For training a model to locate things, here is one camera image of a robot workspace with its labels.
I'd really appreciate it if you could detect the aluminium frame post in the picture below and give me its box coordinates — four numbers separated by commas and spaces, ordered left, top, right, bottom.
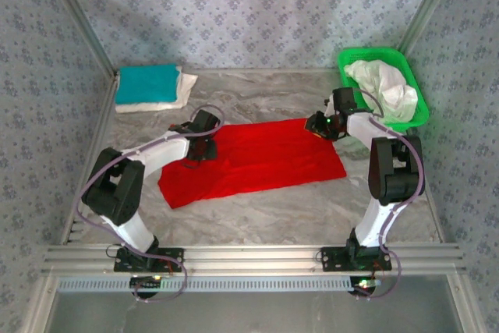
38, 0, 120, 80
396, 0, 465, 59

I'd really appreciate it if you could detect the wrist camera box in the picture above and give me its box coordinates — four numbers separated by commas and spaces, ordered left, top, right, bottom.
190, 108, 220, 136
325, 87, 358, 114

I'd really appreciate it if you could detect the crumpled white t-shirt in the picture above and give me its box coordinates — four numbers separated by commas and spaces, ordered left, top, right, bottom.
343, 58, 419, 124

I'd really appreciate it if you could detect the perforated grey cable duct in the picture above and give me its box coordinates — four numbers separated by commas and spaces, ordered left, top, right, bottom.
57, 276, 375, 294

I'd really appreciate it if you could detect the black controller board with LED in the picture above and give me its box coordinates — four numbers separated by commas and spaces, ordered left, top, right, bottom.
349, 276, 382, 298
129, 275, 164, 299

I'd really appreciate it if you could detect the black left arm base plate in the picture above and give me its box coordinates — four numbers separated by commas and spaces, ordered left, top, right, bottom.
113, 246, 185, 274

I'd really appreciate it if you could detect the green plastic basket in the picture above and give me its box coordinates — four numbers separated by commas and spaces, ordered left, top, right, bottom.
337, 47, 430, 133

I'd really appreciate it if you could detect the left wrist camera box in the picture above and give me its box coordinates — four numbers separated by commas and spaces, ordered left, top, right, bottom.
190, 108, 220, 136

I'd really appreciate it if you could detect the red t-shirt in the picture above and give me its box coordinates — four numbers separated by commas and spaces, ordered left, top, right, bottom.
157, 117, 348, 211

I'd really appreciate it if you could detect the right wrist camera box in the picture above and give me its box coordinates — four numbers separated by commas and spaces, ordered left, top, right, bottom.
325, 87, 358, 114

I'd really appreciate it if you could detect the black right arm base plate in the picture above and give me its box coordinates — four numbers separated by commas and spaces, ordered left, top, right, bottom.
320, 246, 392, 273

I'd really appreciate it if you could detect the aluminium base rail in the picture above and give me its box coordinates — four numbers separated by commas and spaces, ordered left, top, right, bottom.
41, 244, 467, 276

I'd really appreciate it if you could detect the folded teal t-shirt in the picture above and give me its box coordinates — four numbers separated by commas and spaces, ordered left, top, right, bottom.
118, 63, 181, 105

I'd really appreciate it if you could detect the folded white t-shirt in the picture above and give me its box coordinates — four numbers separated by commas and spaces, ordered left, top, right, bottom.
115, 67, 199, 115

